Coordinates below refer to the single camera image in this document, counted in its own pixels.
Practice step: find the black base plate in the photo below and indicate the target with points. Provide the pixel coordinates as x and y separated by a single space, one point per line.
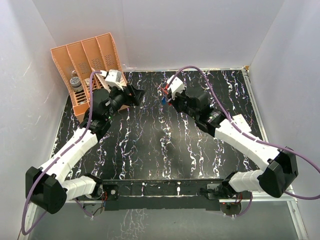
174 194

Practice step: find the small white box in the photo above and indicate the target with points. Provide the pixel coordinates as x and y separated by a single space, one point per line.
241 123

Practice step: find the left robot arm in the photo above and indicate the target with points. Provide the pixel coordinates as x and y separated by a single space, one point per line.
47 186

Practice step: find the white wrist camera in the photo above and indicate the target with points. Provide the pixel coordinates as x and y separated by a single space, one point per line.
177 86
111 78

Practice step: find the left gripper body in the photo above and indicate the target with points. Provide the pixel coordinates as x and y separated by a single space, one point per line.
118 98

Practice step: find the aluminium frame rail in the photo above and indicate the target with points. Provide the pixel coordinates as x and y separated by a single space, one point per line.
174 218

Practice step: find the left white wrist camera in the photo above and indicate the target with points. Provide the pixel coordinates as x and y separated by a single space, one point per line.
111 78

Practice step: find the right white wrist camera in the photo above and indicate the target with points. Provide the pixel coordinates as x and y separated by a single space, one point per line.
177 86

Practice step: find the pink desk organizer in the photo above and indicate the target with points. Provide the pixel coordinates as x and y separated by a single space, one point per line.
79 59

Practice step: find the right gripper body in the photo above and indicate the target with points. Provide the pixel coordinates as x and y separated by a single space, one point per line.
180 103

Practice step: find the key with blue tag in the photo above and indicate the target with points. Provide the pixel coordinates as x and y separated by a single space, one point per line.
163 101

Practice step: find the grey round jar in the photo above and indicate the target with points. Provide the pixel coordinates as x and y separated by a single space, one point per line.
76 84

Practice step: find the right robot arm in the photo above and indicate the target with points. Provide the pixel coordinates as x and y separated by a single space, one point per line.
276 168

